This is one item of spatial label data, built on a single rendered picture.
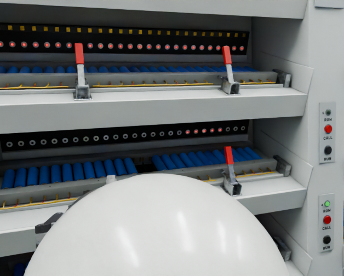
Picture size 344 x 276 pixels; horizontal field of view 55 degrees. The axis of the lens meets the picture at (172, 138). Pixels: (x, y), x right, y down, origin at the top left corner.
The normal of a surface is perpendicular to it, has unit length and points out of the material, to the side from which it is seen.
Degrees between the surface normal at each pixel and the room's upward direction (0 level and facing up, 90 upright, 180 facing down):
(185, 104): 109
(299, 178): 90
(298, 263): 90
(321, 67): 90
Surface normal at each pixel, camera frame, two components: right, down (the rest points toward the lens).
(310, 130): 0.32, 0.09
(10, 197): 0.33, 0.40
